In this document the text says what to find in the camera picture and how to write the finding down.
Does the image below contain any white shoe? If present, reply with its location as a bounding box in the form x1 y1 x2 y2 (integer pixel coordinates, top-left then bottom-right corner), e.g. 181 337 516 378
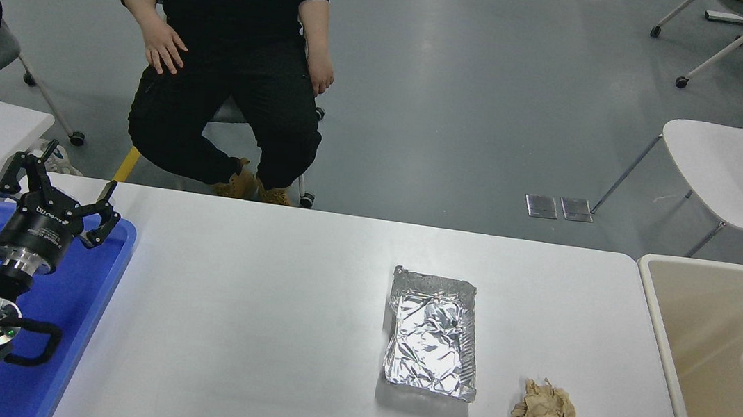
26 137 88 177

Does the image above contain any person's left hand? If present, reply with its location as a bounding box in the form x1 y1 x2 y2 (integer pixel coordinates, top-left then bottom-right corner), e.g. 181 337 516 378
302 47 338 99

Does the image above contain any metal floor plate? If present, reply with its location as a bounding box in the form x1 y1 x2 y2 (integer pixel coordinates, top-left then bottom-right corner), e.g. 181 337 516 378
559 197 596 224
524 193 560 220

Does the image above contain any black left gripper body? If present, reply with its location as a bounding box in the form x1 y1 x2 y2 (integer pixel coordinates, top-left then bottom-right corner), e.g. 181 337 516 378
0 183 90 268

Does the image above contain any person's right hand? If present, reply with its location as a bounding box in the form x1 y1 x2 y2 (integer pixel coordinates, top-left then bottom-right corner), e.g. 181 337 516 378
138 18 192 78

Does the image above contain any tan paper ball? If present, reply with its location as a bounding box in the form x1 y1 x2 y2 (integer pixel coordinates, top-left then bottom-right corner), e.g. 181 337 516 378
511 375 581 417

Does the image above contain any blue plastic tray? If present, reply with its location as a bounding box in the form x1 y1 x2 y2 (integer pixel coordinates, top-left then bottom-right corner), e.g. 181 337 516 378
0 200 140 417

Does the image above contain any seated person with badge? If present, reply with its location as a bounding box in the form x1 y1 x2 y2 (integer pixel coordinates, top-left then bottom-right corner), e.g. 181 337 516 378
88 0 344 210

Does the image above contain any silver foil tray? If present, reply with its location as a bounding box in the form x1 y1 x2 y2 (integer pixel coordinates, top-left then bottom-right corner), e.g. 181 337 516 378
379 264 491 404

